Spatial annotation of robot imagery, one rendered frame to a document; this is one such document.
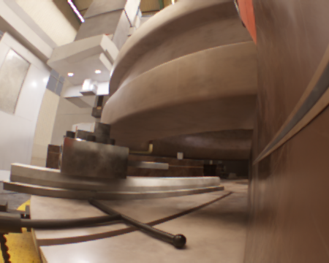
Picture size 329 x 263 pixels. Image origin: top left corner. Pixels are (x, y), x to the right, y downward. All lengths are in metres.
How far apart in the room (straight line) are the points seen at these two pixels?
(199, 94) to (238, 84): 0.17
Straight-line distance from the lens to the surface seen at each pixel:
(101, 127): 1.20
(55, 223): 0.61
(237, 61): 0.76
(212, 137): 5.02
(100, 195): 1.10
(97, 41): 2.93
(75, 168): 1.02
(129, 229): 0.69
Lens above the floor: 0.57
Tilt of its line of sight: 12 degrees up
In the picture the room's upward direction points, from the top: 4 degrees clockwise
